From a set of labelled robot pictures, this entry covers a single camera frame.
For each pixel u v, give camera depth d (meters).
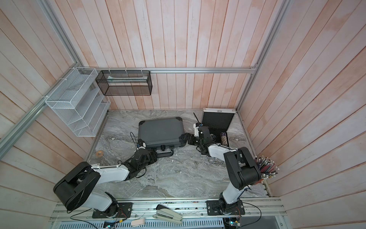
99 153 0.95
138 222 0.69
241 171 0.47
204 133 0.73
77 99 0.72
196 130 0.86
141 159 0.70
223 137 0.98
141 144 0.84
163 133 0.93
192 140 0.84
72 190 0.44
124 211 0.73
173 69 0.98
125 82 0.97
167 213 0.71
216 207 0.72
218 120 0.95
